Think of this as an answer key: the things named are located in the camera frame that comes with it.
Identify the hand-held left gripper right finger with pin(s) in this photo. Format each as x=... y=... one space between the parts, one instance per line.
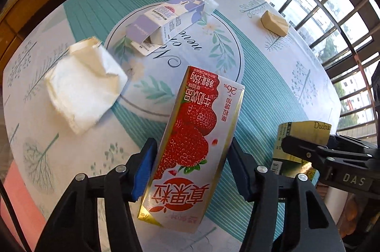
x=242 y=175

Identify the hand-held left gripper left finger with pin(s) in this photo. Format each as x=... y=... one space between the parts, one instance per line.
x=144 y=172

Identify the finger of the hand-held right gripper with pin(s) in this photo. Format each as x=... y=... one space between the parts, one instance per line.
x=350 y=140
x=299 y=148

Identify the green and gold box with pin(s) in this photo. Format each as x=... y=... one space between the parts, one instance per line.
x=297 y=133

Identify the strawberry milk carton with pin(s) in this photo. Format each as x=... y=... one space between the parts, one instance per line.
x=193 y=136

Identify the white paper bag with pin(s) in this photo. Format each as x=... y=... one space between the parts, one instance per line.
x=86 y=91

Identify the tan paper block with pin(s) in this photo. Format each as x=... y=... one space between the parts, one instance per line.
x=274 y=23

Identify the purple milk carton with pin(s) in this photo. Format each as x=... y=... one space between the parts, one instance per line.
x=172 y=17

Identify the person's right hand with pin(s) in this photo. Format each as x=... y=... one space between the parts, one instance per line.
x=350 y=216

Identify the printed tablecloth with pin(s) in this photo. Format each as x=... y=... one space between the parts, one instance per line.
x=267 y=91

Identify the pink blanket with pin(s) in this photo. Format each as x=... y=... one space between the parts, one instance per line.
x=17 y=204

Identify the metal window grille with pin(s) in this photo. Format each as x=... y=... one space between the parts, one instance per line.
x=326 y=2

